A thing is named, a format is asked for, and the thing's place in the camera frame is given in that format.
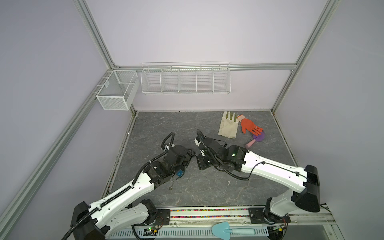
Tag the red rubber glove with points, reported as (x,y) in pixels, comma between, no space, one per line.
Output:
(250,126)

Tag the beige fabric glove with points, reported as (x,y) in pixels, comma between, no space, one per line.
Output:
(229,125)

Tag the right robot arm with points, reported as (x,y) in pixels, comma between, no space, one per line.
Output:
(303,183)

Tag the white mesh box basket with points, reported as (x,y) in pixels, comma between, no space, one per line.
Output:
(119,90)

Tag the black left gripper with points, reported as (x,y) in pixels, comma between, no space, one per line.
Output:
(188,156)

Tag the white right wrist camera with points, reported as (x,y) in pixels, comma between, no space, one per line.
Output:
(199,141)

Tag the teal garden trowel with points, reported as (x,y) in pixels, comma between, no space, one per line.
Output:
(224,232)

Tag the aluminium frame profile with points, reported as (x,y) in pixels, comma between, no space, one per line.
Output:
(23,198)

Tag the white wire shelf basket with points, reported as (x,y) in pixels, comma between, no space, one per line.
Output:
(186,78)

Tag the blue padlock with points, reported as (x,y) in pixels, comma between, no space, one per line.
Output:
(180,173)

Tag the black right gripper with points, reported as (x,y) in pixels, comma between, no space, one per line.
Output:
(201,166)

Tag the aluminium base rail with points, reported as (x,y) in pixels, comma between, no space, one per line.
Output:
(235,215)

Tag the white slotted cable duct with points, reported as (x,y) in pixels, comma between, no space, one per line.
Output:
(179,233)

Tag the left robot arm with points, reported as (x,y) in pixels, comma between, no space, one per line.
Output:
(100,219)

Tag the purple pink brush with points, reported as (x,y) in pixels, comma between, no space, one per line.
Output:
(256,138)

